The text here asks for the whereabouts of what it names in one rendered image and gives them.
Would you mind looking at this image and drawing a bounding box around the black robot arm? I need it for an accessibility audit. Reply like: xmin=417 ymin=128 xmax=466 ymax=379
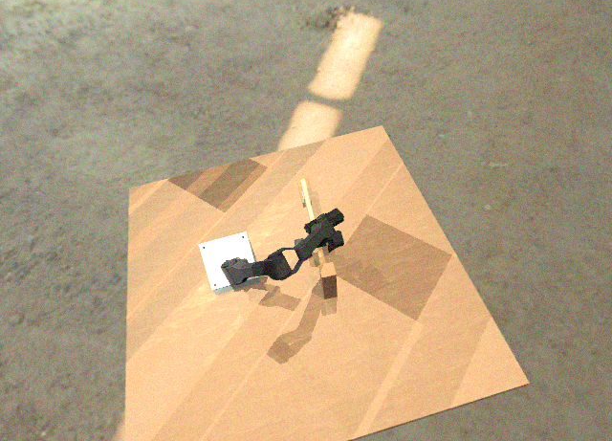
xmin=220 ymin=208 xmax=344 ymax=286

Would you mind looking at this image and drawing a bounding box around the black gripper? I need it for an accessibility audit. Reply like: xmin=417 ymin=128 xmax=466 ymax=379
xmin=294 ymin=231 xmax=344 ymax=252

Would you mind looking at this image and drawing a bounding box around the long wooden rail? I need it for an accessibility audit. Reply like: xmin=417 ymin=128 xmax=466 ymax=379
xmin=300 ymin=179 xmax=326 ymax=265

